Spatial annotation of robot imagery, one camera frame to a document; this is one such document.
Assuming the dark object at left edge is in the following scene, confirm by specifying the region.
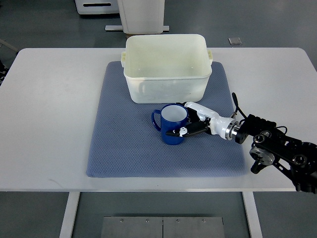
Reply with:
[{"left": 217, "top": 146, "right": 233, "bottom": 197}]
[{"left": 0, "top": 60, "right": 9, "bottom": 85}]

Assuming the white cabinet with slot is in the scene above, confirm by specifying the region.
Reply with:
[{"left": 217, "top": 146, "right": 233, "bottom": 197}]
[{"left": 75, "top": 0, "right": 119, "bottom": 15}]

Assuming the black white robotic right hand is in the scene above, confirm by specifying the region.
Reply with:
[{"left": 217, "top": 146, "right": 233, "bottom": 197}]
[{"left": 165, "top": 102, "right": 239, "bottom": 140}]

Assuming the white plastic storage box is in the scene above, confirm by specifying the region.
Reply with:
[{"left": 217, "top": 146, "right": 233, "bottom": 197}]
[{"left": 121, "top": 34, "right": 213, "bottom": 104}]

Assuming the small grey floor plate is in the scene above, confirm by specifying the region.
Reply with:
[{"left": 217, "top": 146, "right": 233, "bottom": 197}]
[{"left": 228, "top": 37, "right": 243, "bottom": 46}]

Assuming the white pedestal column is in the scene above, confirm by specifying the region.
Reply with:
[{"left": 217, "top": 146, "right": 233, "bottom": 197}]
[{"left": 118, "top": 0, "right": 165, "bottom": 35}]

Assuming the white left table leg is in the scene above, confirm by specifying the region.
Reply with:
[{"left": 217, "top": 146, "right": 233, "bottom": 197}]
[{"left": 59, "top": 192, "right": 80, "bottom": 238}]

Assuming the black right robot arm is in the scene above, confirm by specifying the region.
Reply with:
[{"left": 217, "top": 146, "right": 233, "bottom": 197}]
[{"left": 230, "top": 93, "right": 317, "bottom": 194}]

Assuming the white right table leg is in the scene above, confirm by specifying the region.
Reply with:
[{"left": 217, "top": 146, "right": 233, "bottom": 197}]
[{"left": 242, "top": 191, "right": 263, "bottom": 238}]

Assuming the blue enamel mug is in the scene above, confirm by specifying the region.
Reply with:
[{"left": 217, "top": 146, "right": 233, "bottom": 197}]
[{"left": 151, "top": 104, "right": 188, "bottom": 145}]

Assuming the white table leg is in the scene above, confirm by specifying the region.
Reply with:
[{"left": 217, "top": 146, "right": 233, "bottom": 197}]
[
  {"left": 59, "top": 192, "right": 80, "bottom": 238},
  {"left": 242, "top": 191, "right": 263, "bottom": 238}
]

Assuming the blue textured table mat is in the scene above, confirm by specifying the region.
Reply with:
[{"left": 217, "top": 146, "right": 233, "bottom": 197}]
[{"left": 86, "top": 61, "right": 247, "bottom": 178}]

